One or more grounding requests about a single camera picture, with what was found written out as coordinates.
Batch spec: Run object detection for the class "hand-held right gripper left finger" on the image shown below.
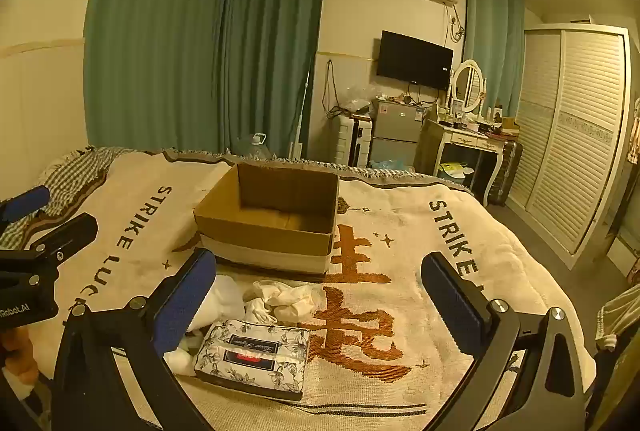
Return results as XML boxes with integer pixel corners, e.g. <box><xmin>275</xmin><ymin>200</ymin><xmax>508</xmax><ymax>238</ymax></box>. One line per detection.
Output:
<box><xmin>52</xmin><ymin>247</ymin><xmax>217</xmax><ymax>431</ymax></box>

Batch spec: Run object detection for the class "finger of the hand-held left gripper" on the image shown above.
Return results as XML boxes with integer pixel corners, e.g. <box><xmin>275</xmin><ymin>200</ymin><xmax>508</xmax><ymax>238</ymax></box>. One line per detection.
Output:
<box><xmin>30</xmin><ymin>212</ymin><xmax>99</xmax><ymax>271</ymax></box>
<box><xmin>0</xmin><ymin>185</ymin><xmax>52</xmax><ymax>227</ymax></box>

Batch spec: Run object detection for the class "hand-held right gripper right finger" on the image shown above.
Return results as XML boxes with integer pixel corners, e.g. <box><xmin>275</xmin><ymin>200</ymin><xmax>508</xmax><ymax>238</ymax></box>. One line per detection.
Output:
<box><xmin>421</xmin><ymin>252</ymin><xmax>586</xmax><ymax>431</ymax></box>

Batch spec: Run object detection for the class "white soft cloth bundle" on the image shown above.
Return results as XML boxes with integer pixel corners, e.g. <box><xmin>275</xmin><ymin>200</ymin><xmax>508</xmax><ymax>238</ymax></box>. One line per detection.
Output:
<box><xmin>165</xmin><ymin>273</ymin><xmax>247</xmax><ymax>377</ymax></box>

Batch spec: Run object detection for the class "floral tissue pack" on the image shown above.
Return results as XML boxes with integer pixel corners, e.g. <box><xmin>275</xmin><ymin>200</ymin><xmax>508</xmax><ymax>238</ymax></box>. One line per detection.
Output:
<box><xmin>193</xmin><ymin>318</ymin><xmax>312</xmax><ymax>402</ymax></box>

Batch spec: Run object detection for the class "cream cloth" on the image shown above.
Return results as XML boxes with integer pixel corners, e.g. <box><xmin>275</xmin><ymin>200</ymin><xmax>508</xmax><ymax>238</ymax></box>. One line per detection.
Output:
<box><xmin>242</xmin><ymin>280</ymin><xmax>326</xmax><ymax>327</ymax></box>

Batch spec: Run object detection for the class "brown cardboard box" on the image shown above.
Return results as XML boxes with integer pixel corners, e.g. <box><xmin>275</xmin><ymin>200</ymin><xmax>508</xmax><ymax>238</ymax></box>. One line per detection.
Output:
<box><xmin>193</xmin><ymin>162</ymin><xmax>341</xmax><ymax>283</ymax></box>

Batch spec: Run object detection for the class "person's left hand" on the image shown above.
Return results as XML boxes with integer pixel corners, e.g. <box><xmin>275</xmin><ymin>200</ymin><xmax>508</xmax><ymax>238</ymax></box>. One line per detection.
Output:
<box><xmin>0</xmin><ymin>326</ymin><xmax>39</xmax><ymax>384</ymax></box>

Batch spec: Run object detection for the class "green checkered blanket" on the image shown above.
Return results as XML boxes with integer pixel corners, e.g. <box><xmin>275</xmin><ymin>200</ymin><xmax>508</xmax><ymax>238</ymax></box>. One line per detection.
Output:
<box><xmin>0</xmin><ymin>146</ymin><xmax>133</xmax><ymax>252</ymax></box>

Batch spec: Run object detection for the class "cream printed blanket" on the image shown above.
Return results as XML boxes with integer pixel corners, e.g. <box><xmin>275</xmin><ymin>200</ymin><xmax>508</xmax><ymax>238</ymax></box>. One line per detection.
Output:
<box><xmin>50</xmin><ymin>148</ymin><xmax>598</xmax><ymax>431</ymax></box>

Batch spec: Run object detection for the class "yellow bag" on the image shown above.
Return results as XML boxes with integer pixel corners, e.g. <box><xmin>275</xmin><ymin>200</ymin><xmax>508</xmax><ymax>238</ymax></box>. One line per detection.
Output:
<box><xmin>437</xmin><ymin>161</ymin><xmax>473</xmax><ymax>184</ymax></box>

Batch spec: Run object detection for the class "dark suitcase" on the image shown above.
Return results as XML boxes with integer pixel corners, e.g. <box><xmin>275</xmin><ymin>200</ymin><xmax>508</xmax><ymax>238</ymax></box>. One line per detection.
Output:
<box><xmin>487</xmin><ymin>138</ymin><xmax>523</xmax><ymax>207</ymax></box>

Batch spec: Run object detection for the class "blue plastic bag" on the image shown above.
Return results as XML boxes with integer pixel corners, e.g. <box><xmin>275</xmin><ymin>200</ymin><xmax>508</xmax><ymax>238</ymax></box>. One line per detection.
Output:
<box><xmin>370</xmin><ymin>158</ymin><xmax>416</xmax><ymax>174</ymax></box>

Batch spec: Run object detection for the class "pile of clothes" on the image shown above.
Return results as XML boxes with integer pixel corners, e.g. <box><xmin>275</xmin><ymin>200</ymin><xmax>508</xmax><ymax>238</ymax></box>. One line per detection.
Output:
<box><xmin>595</xmin><ymin>283</ymin><xmax>640</xmax><ymax>352</ymax></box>

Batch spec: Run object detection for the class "white vanity table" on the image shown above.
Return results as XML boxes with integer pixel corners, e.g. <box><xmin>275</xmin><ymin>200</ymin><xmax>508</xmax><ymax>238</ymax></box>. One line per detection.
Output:
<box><xmin>420</xmin><ymin>116</ymin><xmax>506</xmax><ymax>207</ymax></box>

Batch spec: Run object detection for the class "clear water jug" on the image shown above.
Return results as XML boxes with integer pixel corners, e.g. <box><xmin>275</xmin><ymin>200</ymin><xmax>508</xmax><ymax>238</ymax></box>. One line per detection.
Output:
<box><xmin>235</xmin><ymin>132</ymin><xmax>273</xmax><ymax>161</ymax></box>

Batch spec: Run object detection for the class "small grey fridge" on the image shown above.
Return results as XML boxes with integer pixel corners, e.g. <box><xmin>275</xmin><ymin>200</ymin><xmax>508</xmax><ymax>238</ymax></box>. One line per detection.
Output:
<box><xmin>370</xmin><ymin>100</ymin><xmax>426</xmax><ymax>167</ymax></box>

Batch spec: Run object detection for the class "white mop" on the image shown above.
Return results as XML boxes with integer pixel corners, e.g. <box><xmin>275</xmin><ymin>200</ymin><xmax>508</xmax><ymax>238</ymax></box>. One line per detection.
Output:
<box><xmin>289</xmin><ymin>66</ymin><xmax>313</xmax><ymax>159</ymax></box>

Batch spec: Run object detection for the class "white ribbed suitcase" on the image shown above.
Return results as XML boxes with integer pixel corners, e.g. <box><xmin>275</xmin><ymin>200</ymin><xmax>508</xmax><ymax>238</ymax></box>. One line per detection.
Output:
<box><xmin>332</xmin><ymin>114</ymin><xmax>373</xmax><ymax>167</ymax></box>

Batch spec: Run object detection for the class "wide green curtain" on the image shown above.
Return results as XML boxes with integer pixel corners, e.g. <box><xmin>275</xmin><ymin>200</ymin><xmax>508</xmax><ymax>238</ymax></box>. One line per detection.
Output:
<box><xmin>82</xmin><ymin>0</ymin><xmax>233</xmax><ymax>157</ymax></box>

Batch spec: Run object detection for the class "white louvered wardrobe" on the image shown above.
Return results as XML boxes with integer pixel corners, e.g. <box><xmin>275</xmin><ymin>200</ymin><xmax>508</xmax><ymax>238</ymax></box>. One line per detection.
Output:
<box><xmin>505</xmin><ymin>24</ymin><xmax>632</xmax><ymax>269</ymax></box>

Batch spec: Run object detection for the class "white oval mirror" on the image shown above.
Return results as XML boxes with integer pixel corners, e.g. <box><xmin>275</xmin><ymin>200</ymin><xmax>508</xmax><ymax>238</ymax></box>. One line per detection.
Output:
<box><xmin>448</xmin><ymin>60</ymin><xmax>487</xmax><ymax>114</ymax></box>

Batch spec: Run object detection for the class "clear plastic bag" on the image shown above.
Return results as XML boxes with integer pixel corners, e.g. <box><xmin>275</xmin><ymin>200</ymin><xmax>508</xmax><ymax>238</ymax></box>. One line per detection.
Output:
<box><xmin>345</xmin><ymin>84</ymin><xmax>381</xmax><ymax>112</ymax></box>

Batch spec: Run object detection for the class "hanging pink clothing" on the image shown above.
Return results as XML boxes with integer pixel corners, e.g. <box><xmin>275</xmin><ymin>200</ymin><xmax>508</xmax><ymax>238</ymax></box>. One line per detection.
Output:
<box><xmin>627</xmin><ymin>98</ymin><xmax>640</xmax><ymax>164</ymax></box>

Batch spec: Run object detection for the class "narrow green curtain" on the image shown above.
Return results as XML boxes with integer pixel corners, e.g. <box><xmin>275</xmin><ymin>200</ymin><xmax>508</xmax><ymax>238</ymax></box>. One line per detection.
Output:
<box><xmin>462</xmin><ymin>0</ymin><xmax>526</xmax><ymax>117</ymax></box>

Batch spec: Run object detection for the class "dark green curtain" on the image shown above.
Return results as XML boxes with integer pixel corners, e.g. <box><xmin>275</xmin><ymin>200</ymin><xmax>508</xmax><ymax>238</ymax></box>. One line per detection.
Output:
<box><xmin>217</xmin><ymin>0</ymin><xmax>328</xmax><ymax>159</ymax></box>

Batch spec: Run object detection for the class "black wall television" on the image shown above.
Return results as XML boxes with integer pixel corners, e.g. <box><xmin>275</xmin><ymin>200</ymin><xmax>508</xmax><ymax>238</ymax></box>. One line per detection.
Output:
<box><xmin>375</xmin><ymin>30</ymin><xmax>455</xmax><ymax>92</ymax></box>

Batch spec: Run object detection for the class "black hanging cable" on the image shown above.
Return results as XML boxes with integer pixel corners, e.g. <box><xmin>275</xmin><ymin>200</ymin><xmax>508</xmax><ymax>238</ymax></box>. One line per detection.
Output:
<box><xmin>322</xmin><ymin>58</ymin><xmax>346</xmax><ymax>119</ymax></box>

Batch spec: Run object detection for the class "air conditioner cable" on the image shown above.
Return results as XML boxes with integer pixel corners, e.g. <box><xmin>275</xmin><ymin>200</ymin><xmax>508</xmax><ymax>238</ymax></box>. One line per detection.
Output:
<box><xmin>445</xmin><ymin>4</ymin><xmax>466</xmax><ymax>44</ymax></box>

